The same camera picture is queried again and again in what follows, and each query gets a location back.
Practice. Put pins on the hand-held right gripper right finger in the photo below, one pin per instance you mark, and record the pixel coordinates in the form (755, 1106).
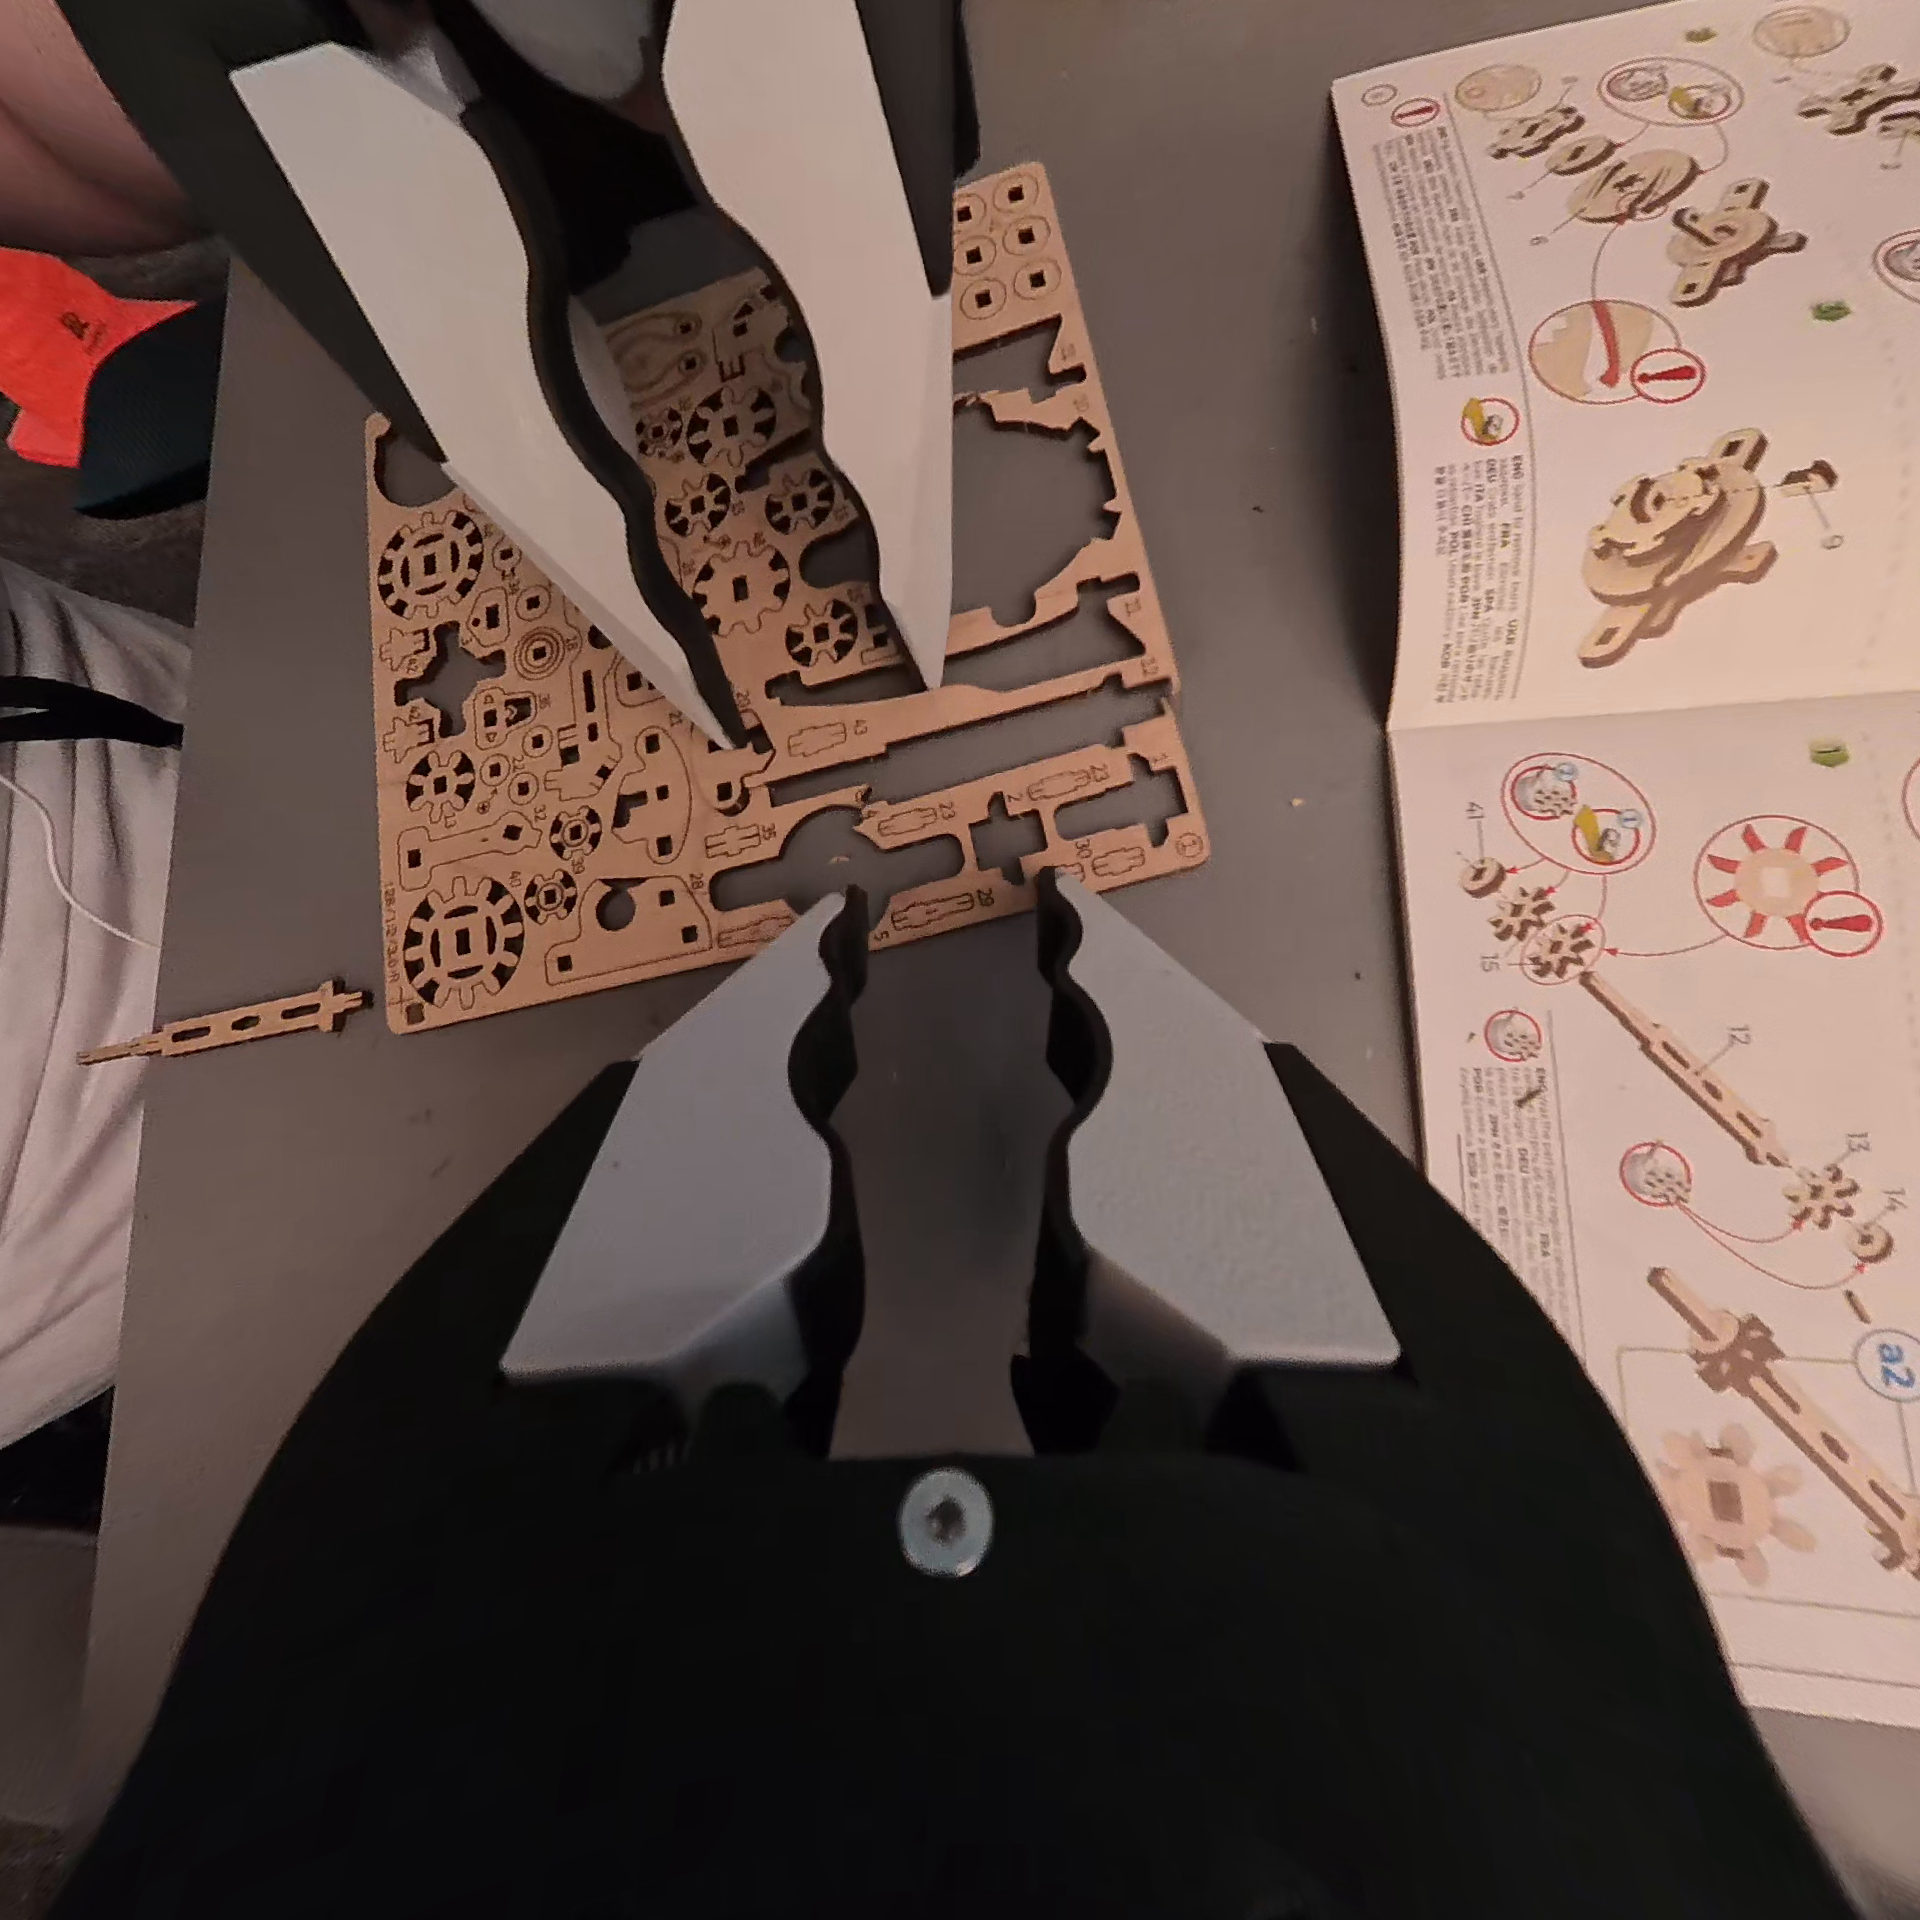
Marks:
(1217, 1199)

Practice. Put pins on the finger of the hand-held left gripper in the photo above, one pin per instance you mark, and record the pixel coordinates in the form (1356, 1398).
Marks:
(449, 346)
(854, 256)

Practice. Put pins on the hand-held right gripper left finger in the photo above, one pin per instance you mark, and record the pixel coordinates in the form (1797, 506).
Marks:
(674, 1199)

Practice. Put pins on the laser-cut wooden parts sheet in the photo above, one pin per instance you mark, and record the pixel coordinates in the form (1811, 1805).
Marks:
(494, 840)

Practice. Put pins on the person's left forearm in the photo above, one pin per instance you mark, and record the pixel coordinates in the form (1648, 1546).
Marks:
(73, 149)

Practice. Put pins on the orange cloth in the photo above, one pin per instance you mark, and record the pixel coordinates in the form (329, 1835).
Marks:
(69, 361)

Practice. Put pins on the slotted wooden axle strip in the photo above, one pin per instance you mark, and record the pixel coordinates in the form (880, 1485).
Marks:
(225, 1029)

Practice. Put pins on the white cloth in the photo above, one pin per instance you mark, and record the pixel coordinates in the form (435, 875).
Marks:
(73, 1050)

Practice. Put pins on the printed instruction booklet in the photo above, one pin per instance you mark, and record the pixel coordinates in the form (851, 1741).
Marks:
(1652, 674)

